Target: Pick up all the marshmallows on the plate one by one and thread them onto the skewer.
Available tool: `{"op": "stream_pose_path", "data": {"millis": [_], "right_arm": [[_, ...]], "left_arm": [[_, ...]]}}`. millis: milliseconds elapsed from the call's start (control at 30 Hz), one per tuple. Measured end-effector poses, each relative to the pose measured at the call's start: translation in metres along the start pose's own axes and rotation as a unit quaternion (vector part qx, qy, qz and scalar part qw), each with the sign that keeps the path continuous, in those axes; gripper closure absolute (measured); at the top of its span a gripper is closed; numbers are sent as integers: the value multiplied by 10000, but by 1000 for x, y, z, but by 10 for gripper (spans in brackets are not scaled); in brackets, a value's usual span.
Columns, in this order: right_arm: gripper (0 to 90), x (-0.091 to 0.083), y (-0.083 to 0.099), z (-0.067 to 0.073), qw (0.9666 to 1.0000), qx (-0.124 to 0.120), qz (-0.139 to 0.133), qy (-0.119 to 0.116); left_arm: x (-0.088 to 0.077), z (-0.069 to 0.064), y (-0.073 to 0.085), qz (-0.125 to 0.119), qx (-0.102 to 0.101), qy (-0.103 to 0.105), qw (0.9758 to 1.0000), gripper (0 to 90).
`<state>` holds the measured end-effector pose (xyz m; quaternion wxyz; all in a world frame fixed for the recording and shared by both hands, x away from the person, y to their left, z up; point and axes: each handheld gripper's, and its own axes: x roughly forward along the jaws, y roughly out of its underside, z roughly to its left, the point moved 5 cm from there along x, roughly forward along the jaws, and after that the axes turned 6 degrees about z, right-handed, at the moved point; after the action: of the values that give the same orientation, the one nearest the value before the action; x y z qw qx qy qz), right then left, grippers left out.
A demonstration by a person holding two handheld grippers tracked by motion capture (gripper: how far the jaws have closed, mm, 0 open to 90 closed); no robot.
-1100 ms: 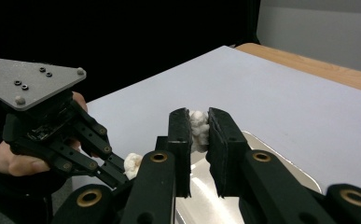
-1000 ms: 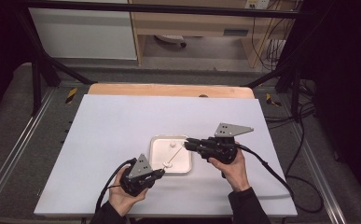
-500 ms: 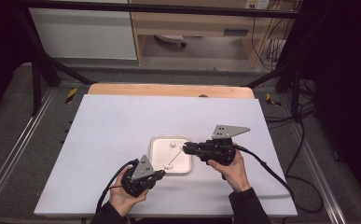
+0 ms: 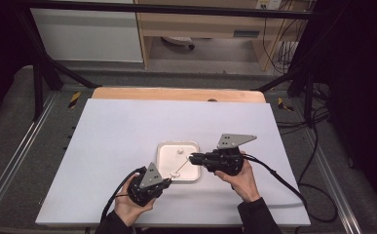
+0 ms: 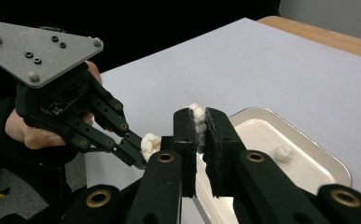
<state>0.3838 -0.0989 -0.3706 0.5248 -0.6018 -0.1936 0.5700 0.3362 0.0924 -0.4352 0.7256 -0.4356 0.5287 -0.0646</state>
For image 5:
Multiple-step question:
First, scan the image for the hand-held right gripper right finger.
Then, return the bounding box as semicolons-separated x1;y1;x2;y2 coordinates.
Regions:
201;107;328;224

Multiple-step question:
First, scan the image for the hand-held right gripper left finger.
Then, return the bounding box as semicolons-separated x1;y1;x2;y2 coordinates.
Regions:
126;107;199;224

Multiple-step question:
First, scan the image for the white cotton ball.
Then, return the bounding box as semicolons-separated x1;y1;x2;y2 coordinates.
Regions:
187;103;208;153
273;145;294;162
140;133;163;162

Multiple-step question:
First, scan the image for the square metal tray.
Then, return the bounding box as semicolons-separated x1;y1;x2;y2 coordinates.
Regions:
193;106;354;224

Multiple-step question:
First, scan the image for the wooden table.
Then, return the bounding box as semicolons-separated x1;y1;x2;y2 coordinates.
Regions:
257;15;361;62

